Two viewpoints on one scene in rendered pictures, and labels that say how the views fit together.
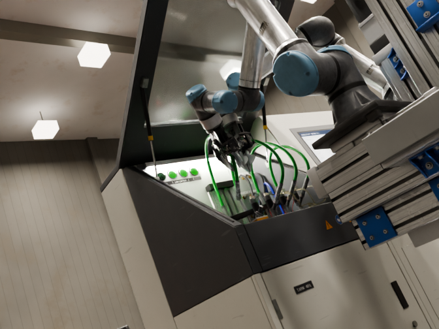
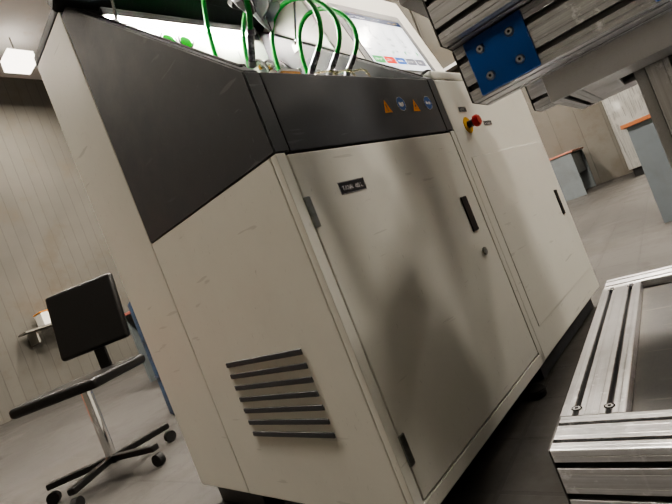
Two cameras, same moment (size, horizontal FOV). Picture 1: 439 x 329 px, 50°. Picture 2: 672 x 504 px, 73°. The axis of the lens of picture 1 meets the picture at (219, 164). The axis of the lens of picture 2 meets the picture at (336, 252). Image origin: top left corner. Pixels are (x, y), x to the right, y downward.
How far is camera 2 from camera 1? 0.69 m
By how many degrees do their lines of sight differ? 19
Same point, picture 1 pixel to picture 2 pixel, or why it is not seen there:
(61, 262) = (53, 220)
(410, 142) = not seen: outside the picture
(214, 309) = (210, 223)
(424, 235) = (573, 77)
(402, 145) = not seen: outside the picture
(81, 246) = (78, 204)
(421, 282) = (491, 202)
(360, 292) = (425, 204)
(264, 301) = (291, 197)
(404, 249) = (474, 160)
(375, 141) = not seen: outside the picture
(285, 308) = (325, 212)
